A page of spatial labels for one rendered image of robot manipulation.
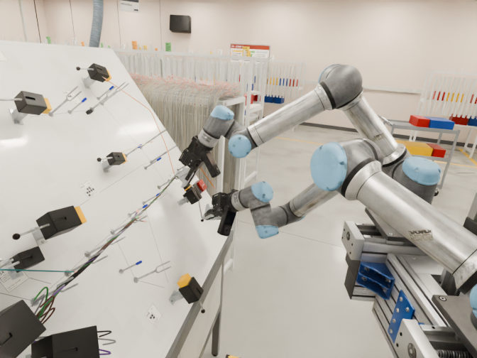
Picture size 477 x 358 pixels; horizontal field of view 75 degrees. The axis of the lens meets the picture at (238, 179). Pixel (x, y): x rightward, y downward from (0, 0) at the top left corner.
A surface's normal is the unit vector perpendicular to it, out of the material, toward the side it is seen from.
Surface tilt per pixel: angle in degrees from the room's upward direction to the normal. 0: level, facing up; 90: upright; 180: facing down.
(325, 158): 88
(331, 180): 88
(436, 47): 90
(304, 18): 90
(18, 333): 53
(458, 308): 0
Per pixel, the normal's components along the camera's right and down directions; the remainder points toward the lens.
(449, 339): 0.06, -0.93
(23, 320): 0.82, -0.44
